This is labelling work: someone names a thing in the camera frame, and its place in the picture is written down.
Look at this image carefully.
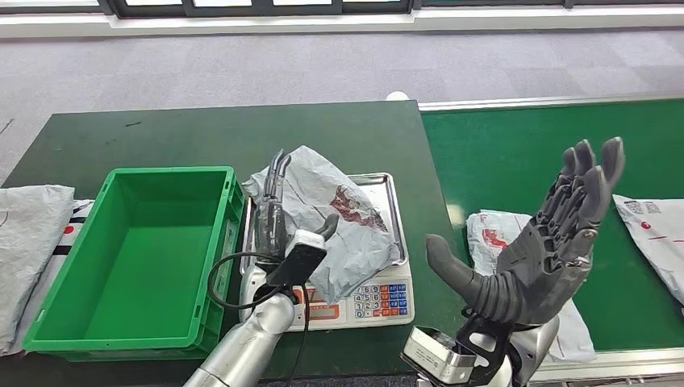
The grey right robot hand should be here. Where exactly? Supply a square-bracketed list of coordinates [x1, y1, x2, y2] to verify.
[425, 136, 626, 327]

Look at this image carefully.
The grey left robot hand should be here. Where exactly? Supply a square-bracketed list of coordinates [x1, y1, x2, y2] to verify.
[252, 148, 341, 265]

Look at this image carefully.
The white scale with steel tray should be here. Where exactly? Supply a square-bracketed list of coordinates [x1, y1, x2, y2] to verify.
[239, 172, 416, 332]

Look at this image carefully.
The green conveyor belt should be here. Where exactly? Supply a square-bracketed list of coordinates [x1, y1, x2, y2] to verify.
[416, 91, 684, 387]

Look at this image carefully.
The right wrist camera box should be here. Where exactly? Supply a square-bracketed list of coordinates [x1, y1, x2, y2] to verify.
[400, 326, 479, 385]

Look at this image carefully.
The green plastic crate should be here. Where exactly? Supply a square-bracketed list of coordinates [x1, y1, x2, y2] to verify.
[22, 166, 246, 361]

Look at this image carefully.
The grey parcel with black logo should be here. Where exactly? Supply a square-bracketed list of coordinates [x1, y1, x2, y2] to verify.
[612, 193, 684, 308]

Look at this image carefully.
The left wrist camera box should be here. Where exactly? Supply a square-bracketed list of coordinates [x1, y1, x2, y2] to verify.
[265, 229, 328, 292]

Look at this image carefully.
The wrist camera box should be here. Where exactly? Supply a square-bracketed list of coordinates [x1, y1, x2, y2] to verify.
[400, 326, 479, 385]
[265, 229, 328, 292]

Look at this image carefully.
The white window sill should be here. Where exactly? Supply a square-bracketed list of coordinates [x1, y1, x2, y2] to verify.
[0, 4, 684, 40]

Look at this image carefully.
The grey parcel with red line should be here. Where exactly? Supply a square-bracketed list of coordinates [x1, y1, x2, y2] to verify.
[466, 210, 598, 364]

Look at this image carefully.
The narrow grey parcel red print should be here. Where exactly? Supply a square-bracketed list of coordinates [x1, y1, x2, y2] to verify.
[241, 145, 402, 306]

